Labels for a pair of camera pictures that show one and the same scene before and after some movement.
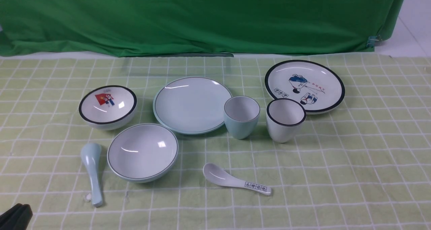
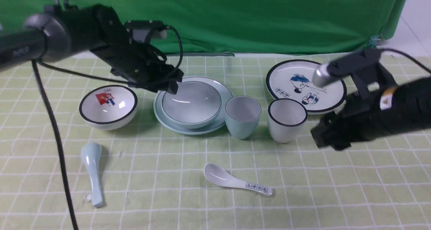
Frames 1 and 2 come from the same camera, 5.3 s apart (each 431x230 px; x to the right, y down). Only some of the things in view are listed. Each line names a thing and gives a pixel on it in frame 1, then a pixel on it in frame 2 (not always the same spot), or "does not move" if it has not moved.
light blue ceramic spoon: x=91 y=153 does not move
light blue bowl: x=141 y=153 → x=196 y=104
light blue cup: x=241 y=113 does not move
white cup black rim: x=285 y=117 does not move
